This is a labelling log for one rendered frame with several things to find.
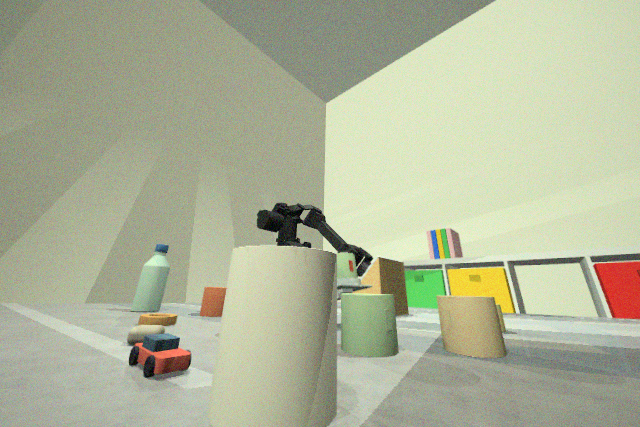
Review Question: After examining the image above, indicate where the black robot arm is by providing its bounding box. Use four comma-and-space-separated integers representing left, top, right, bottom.
257, 203, 374, 277

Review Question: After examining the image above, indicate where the red toy car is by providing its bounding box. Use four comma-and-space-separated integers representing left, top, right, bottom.
129, 333, 192, 378

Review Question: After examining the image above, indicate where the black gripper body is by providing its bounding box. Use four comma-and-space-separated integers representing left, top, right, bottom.
276, 233, 296, 246

